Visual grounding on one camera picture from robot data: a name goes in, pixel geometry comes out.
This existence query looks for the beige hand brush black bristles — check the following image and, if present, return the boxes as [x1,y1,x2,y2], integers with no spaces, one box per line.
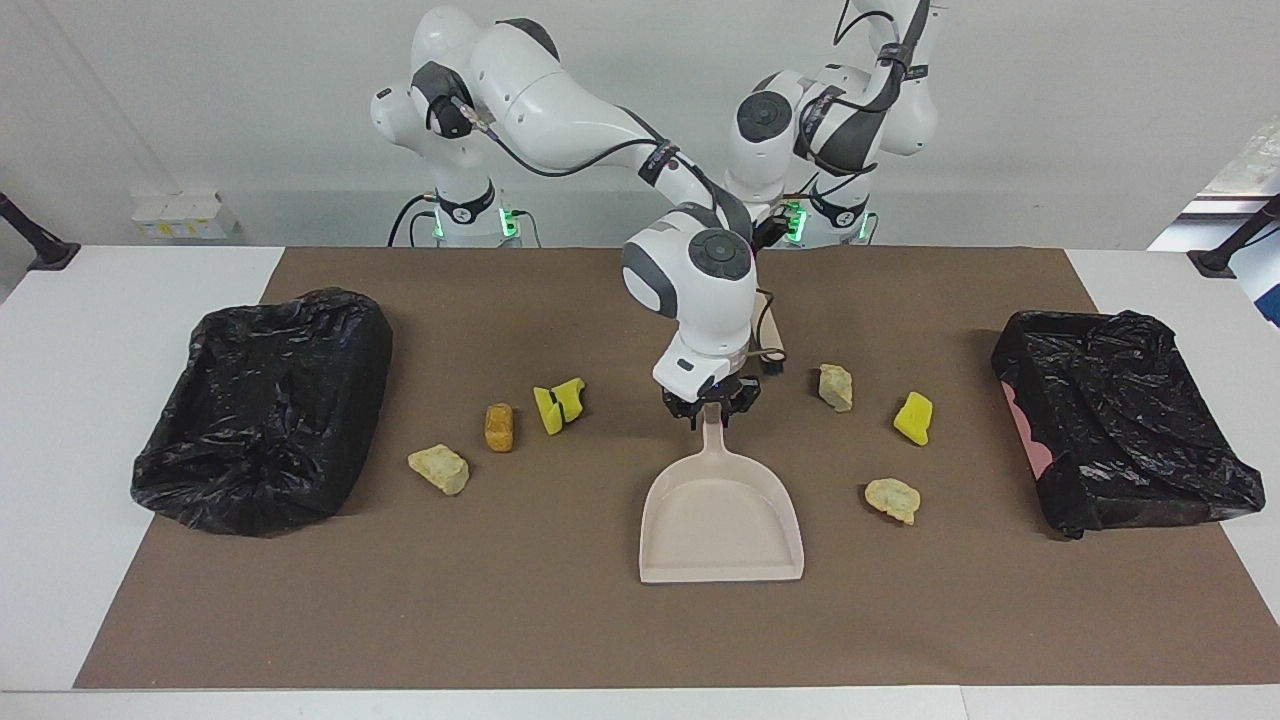
[757,290,788,377]

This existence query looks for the beige plastic dustpan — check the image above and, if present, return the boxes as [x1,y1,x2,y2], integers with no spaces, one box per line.
[640,402,805,584]

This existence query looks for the yellow green scouring sponge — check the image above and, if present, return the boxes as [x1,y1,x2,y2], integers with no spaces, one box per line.
[533,377,586,437]

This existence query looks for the bright yellow sponge chunk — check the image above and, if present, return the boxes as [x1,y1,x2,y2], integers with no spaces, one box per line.
[893,391,934,446]

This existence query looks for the pink bin with black bag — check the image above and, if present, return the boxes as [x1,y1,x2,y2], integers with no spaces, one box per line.
[991,310,1266,540]

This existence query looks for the brown table mat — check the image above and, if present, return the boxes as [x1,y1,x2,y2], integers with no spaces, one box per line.
[73,247,1280,689]

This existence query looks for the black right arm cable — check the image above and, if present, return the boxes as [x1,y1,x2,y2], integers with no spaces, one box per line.
[450,90,701,201]

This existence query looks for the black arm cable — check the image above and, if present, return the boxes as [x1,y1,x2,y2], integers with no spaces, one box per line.
[835,0,926,181]
[450,90,701,201]

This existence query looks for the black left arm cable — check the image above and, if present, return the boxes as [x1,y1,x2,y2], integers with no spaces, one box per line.
[835,0,926,181]

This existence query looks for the black right base cable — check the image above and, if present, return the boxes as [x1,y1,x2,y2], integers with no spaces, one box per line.
[388,193,441,248]

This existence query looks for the black camera stand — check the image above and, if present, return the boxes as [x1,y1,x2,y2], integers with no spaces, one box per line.
[0,192,81,272]
[1187,195,1280,279]

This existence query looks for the white wall socket box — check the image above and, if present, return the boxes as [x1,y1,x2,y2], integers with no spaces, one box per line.
[131,193,241,241]

